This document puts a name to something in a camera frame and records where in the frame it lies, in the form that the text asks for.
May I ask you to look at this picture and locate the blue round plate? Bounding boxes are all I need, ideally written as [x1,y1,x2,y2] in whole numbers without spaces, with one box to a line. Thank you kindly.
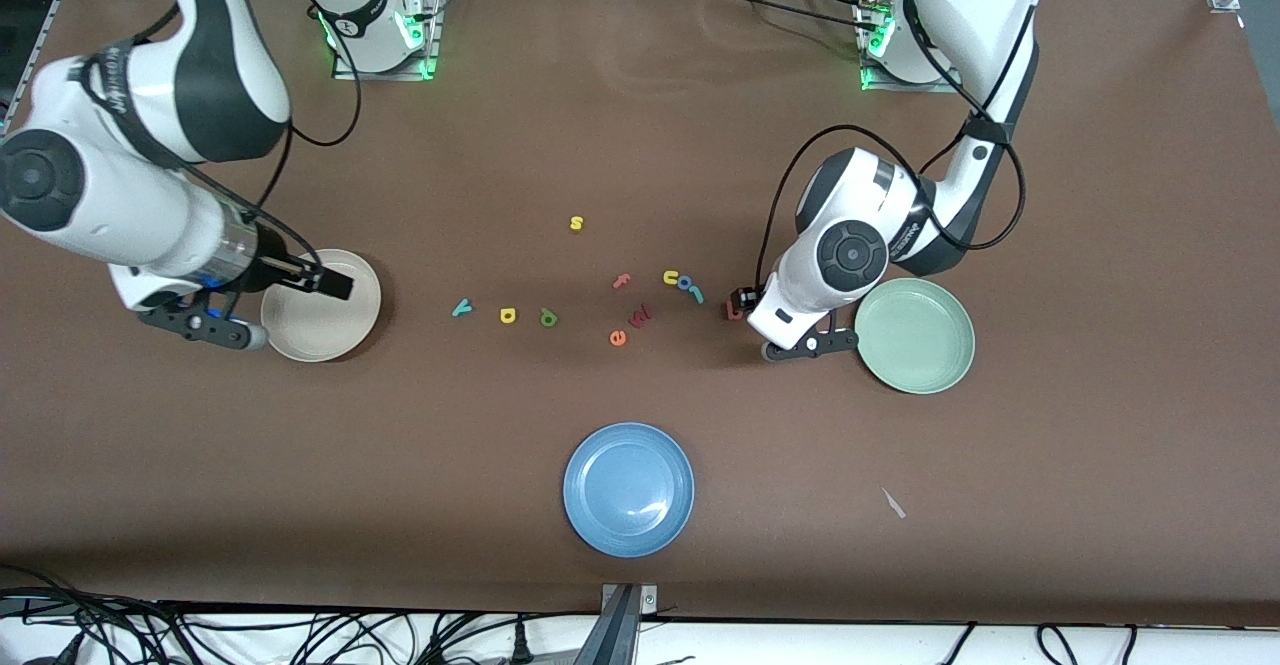
[562,422,696,558]

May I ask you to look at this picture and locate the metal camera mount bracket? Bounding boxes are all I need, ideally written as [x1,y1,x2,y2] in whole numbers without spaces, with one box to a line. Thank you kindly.
[598,582,661,665]

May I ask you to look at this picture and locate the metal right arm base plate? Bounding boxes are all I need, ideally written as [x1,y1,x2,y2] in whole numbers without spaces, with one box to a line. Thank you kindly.
[332,0,443,81]

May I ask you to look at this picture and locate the tangled black cable bundle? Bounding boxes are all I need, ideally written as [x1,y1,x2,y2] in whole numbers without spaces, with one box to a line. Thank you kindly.
[0,565,601,665]

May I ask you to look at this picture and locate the pale green round plate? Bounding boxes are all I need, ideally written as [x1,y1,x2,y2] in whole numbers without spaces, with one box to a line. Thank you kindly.
[853,277,977,395]

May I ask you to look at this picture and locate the brown table cover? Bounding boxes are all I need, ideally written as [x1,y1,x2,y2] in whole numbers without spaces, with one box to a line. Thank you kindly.
[0,0,1280,628]

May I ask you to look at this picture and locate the long black table cable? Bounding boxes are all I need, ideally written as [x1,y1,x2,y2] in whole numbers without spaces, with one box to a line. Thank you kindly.
[712,0,873,31]

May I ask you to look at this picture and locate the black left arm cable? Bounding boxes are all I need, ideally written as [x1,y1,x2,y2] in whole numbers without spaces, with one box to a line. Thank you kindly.
[752,0,1041,291]

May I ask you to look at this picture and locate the beige round plate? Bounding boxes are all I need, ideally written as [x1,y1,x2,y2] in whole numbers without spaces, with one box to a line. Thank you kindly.
[260,248,383,363]

